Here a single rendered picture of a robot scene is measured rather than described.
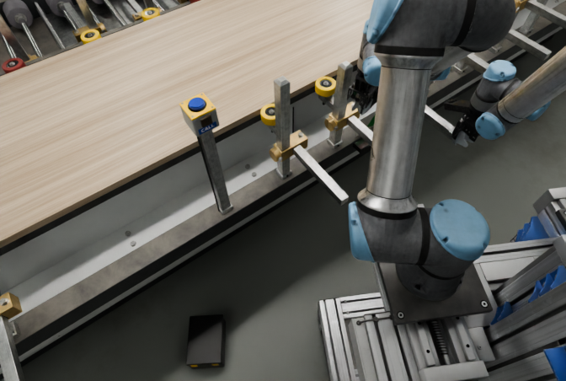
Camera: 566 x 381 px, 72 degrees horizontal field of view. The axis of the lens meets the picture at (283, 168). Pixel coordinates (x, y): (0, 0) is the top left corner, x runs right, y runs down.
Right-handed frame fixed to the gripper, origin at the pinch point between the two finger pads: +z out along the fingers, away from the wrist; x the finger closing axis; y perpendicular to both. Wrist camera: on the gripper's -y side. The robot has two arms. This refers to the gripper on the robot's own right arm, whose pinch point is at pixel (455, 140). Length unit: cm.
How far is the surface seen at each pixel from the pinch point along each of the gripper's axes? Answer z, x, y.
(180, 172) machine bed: 8, -86, -52
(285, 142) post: -8, -54, -30
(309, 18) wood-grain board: -8, -4, -82
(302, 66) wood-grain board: -7, -26, -58
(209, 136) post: -28, -79, -30
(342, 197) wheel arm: -3, -50, -4
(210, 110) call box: -39, -78, -28
